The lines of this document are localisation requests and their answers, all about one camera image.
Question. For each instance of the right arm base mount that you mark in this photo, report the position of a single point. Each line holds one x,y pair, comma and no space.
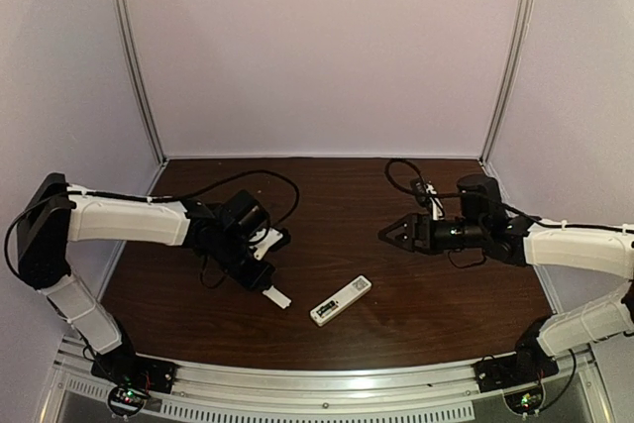
528,363

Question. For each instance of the white battery cover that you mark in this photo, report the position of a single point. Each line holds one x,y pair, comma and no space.
277,297

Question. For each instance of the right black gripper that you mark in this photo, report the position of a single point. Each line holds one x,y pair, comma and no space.
421,233

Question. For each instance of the right circuit board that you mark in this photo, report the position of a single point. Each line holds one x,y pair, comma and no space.
525,401

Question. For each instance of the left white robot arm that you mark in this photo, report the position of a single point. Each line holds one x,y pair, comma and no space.
235,235

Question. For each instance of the front aluminium rail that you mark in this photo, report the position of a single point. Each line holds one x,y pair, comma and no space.
437,393

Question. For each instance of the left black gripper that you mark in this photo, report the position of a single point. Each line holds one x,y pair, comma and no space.
259,273

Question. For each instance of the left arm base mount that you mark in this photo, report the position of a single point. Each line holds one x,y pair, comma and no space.
123,366

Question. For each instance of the left aluminium frame post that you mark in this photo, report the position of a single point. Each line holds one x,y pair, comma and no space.
133,64

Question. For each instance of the aluminium frame post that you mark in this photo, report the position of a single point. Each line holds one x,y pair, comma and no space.
133,64
520,28

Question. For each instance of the circuit board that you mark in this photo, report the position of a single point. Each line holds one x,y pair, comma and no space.
125,401
525,401

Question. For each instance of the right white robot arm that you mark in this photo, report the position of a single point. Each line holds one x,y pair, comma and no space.
505,234

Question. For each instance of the right aluminium frame post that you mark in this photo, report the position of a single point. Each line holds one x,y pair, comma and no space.
520,28

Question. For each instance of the white remote control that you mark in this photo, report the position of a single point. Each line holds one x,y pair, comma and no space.
341,300

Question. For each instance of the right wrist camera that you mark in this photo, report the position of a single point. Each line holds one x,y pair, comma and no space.
426,196

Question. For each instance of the left circuit board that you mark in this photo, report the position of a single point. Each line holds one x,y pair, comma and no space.
125,401

